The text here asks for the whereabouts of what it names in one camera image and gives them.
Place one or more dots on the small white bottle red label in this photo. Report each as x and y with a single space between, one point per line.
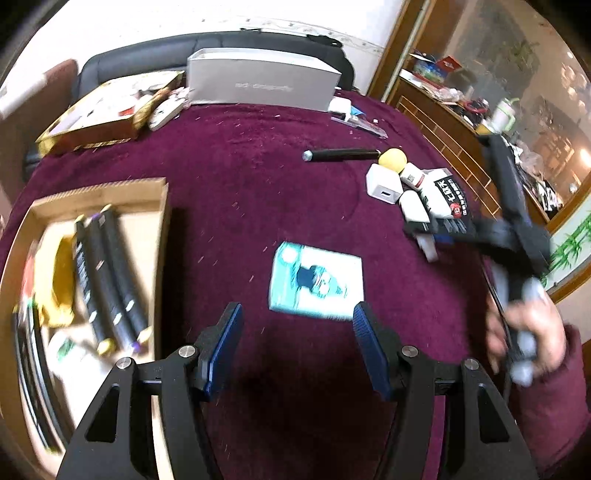
412 178

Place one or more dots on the pile of assorted small items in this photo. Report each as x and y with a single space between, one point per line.
461 101

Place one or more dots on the teal tissue pack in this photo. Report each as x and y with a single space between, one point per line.
318 281

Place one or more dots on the large white bottle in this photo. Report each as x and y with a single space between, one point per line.
414 206

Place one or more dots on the bamboo picture panel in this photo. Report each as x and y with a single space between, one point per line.
570 254

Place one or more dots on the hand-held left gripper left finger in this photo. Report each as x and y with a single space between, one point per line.
226 344

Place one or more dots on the black snack packet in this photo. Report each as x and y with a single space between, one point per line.
450 203

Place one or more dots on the black marker purple end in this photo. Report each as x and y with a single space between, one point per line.
111 281

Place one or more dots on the clear plastic tube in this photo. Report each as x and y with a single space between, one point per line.
362 126

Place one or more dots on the white bottle green label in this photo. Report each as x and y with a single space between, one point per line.
71 355

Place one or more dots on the black marker green cap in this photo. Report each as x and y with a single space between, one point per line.
37 378

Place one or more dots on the gold foil packet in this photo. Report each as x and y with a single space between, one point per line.
57 281

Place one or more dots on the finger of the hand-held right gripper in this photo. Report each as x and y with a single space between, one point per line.
441 237

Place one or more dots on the wooden wall cabinet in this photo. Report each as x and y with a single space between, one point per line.
461 152

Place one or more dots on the black marker silver end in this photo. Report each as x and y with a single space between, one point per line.
341 155

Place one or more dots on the maroon velvet tablecloth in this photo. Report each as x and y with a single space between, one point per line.
286 194

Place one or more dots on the grey cardboard box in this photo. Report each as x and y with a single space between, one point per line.
258 78

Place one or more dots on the person's right hand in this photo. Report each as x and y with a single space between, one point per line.
549 332

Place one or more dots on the small blue item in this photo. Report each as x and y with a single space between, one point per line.
355 112

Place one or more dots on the black leather sofa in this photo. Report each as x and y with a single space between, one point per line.
138 55

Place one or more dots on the cardboard tray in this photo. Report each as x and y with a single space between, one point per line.
143 240

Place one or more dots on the white spray bottle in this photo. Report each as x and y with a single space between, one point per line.
429 251

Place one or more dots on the gold box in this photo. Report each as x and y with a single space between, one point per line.
92 115

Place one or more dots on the white charger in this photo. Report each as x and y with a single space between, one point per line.
383 183

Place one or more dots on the person's right forearm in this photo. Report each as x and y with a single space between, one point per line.
554 415

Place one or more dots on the yellow ball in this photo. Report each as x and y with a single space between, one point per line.
393 160

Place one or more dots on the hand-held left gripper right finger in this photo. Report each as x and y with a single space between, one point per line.
369 344

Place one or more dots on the small white jar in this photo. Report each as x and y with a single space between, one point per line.
339 105

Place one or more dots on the brown armchair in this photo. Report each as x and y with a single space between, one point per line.
62 74

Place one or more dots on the white green cup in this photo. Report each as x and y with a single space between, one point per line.
502 115

